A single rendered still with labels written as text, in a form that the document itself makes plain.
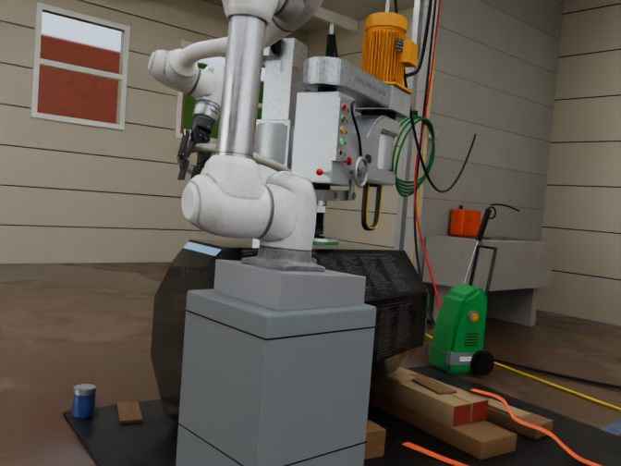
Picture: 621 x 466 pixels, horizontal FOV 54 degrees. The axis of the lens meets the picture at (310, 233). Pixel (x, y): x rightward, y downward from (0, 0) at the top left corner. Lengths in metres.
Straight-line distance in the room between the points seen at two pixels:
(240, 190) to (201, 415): 0.65
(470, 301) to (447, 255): 1.54
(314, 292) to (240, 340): 0.23
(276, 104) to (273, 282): 2.29
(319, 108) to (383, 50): 0.79
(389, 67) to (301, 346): 2.18
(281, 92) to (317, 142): 1.01
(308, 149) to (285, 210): 1.18
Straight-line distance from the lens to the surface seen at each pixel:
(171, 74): 2.15
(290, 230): 1.68
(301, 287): 1.61
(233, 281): 1.73
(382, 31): 3.52
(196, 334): 1.79
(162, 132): 9.32
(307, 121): 2.84
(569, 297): 7.62
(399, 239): 5.52
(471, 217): 6.13
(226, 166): 1.60
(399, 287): 2.96
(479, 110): 6.54
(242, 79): 1.66
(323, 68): 2.82
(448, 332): 4.24
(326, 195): 2.82
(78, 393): 3.07
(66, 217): 8.78
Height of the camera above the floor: 1.09
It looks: 3 degrees down
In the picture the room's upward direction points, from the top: 4 degrees clockwise
